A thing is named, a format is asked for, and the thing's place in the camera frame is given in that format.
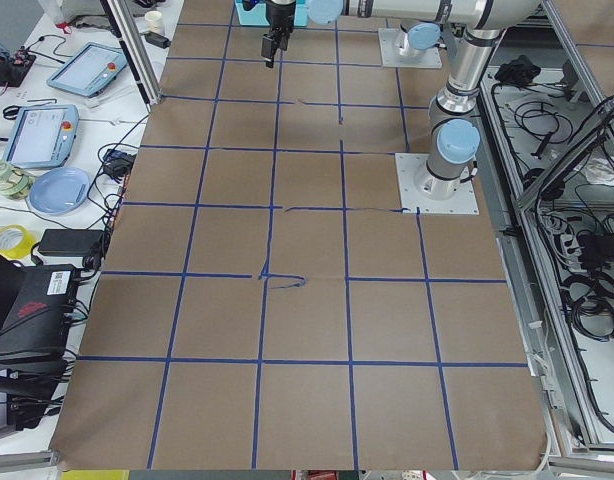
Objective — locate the black small adapter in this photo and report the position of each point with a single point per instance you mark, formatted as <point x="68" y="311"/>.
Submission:
<point x="157" y="40"/>

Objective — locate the brown paper table cover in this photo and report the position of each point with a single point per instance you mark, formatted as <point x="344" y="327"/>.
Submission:
<point x="267" y="304"/>

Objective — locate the green tape rolls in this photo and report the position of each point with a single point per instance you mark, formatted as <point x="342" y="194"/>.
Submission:
<point x="15" y="183"/>

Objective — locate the black power adapter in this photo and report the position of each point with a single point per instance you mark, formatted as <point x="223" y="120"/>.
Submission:
<point x="69" y="242"/>

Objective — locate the upper blue teach pendant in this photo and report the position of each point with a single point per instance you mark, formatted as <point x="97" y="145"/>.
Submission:
<point x="89" y="71"/>

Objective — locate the light blue plate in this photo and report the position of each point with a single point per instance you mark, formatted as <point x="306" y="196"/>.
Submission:
<point x="59" y="191"/>

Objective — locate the light blue plastic bin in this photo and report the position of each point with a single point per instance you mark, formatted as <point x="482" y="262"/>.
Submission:
<point x="256" y="16"/>

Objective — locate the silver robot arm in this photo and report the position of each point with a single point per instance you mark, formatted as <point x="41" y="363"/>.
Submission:
<point x="455" y="140"/>
<point x="421" y="36"/>

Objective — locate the white paper cup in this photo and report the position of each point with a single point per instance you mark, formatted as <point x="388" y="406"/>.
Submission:
<point x="155" y="22"/>

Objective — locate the lower blue teach pendant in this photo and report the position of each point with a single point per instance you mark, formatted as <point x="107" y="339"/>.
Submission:
<point x="42" y="136"/>

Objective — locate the aluminium frame post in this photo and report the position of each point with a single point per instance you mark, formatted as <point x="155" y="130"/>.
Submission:
<point x="124" y="28"/>

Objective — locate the blue teach pendant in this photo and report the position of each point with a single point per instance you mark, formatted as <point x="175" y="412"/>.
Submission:
<point x="42" y="136"/>
<point x="89" y="71"/>

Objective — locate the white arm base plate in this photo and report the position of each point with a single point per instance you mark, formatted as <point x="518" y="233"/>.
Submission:
<point x="396" y="51"/>
<point x="421" y="192"/>

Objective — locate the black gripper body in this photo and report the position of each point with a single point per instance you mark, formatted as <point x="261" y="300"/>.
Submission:
<point x="279" y="16"/>

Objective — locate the yellow tape roll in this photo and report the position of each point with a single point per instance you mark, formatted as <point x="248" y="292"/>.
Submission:
<point x="16" y="242"/>

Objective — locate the black computer box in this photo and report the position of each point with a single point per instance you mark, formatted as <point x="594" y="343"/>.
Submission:
<point x="34" y="304"/>

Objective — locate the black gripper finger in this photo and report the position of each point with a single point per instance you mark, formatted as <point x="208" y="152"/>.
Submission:
<point x="269" y="48"/>
<point x="283" y="42"/>

